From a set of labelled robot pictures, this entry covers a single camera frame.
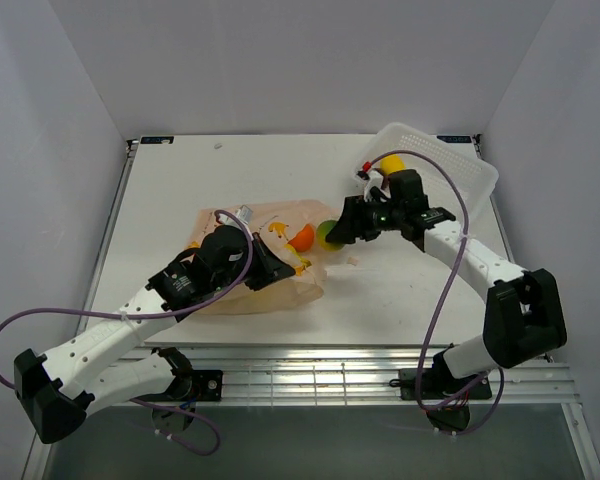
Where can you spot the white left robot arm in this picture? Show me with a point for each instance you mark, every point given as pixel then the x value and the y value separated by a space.
pixel 61 387

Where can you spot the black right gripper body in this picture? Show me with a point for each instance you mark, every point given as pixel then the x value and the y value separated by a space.
pixel 382 217

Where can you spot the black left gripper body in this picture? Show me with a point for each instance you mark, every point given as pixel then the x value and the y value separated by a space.
pixel 226 277

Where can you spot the banana print plastic bag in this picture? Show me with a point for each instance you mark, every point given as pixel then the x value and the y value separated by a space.
pixel 277 223

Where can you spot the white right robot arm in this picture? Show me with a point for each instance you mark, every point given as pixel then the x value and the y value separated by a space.
pixel 523 315

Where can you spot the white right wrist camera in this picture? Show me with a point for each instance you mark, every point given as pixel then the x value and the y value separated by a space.
pixel 375 183

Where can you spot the yellow banana bunch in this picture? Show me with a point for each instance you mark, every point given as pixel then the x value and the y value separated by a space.
pixel 290 256

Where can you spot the green orange round fruit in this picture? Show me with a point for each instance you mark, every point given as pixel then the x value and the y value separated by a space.
pixel 321 233

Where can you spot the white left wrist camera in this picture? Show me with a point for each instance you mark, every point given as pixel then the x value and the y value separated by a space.
pixel 238 218

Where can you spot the yellow lemon fruit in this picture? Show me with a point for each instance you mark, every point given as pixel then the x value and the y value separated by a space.
pixel 391 164

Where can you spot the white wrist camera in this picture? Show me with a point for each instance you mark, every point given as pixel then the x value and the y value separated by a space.
pixel 238 218
pixel 375 183

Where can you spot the white plastic basket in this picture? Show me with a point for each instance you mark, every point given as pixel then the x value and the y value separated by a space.
pixel 455 173

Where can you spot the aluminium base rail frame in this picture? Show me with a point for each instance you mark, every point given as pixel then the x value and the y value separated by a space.
pixel 169 178

